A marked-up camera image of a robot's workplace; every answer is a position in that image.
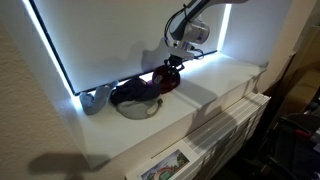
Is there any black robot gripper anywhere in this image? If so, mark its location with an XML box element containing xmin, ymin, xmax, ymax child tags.
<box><xmin>164</xmin><ymin>54</ymin><xmax>185</xmax><ymax>81</ymax></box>

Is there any maroon baseball cap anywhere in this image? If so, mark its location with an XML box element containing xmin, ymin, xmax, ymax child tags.
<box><xmin>151</xmin><ymin>64</ymin><xmax>182</xmax><ymax>95</ymax></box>

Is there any navy cap with yellow logo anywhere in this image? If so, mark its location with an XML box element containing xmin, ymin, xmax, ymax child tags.
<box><xmin>109</xmin><ymin>76</ymin><xmax>162</xmax><ymax>107</ymax></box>

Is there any white window sill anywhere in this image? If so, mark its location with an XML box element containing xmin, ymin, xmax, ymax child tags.
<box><xmin>68</xmin><ymin>51</ymin><xmax>268</xmax><ymax>169</ymax></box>

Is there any light grey cap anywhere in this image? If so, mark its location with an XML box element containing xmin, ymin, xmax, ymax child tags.
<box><xmin>115</xmin><ymin>97</ymin><xmax>165</xmax><ymax>121</ymax></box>

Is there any white roller window blind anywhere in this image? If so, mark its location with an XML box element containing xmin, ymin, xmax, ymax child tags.
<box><xmin>32</xmin><ymin>0</ymin><xmax>228</xmax><ymax>95</ymax></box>

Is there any blue-grey cap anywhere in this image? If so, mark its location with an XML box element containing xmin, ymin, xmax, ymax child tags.
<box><xmin>78</xmin><ymin>80</ymin><xmax>120</xmax><ymax>116</ymax></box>

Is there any white radiator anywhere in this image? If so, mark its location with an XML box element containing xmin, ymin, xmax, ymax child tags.
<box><xmin>124</xmin><ymin>92</ymin><xmax>272</xmax><ymax>180</ymax></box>

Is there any white box with print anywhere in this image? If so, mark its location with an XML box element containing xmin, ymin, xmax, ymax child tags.
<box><xmin>125</xmin><ymin>139</ymin><xmax>205</xmax><ymax>180</ymax></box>

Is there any brown cardboard box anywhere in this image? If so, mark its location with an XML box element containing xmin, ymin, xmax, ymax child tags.
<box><xmin>279</xmin><ymin>68</ymin><xmax>320</xmax><ymax>118</ymax></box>

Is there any black chair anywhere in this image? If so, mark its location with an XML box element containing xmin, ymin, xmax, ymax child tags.
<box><xmin>263</xmin><ymin>112</ymin><xmax>320</xmax><ymax>180</ymax></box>

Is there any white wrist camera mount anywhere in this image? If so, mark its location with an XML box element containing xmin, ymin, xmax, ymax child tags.
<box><xmin>167</xmin><ymin>41</ymin><xmax>196</xmax><ymax>62</ymax></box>

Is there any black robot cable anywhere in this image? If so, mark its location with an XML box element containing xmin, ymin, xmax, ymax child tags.
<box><xmin>163</xmin><ymin>3</ymin><xmax>188</xmax><ymax>43</ymax></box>

